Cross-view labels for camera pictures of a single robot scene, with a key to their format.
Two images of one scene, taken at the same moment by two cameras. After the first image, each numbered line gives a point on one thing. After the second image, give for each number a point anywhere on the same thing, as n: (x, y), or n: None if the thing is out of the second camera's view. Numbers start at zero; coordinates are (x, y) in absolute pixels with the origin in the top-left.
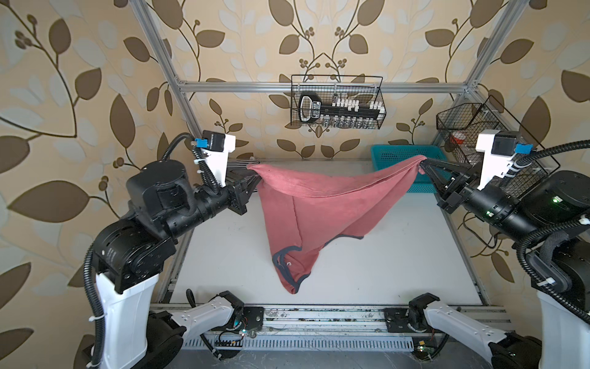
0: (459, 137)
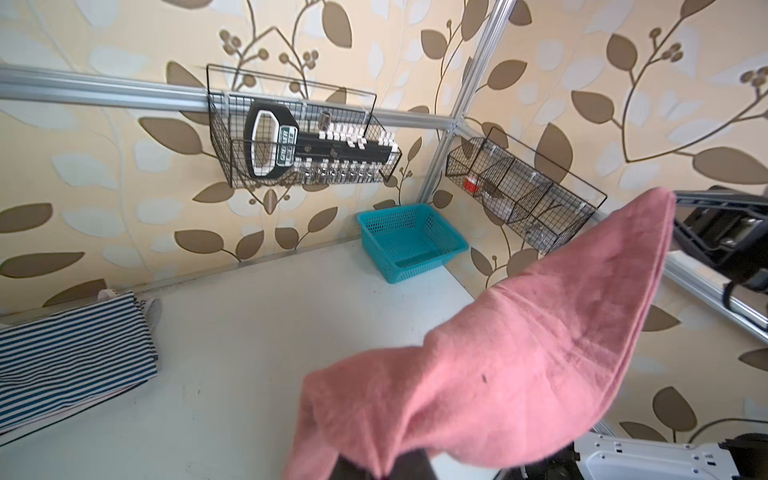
0: (475, 185)
